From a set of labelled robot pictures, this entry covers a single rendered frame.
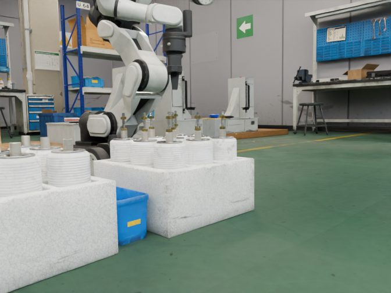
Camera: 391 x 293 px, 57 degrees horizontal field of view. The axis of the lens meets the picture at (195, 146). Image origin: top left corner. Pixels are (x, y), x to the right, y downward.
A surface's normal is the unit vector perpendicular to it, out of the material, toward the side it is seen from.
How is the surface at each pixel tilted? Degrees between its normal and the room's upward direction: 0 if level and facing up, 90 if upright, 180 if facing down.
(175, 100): 90
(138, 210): 92
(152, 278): 0
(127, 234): 92
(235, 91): 68
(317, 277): 0
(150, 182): 90
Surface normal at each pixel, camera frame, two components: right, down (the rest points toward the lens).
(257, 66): -0.71, 0.07
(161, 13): 0.05, 0.10
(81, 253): 0.73, 0.05
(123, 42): -0.48, 0.44
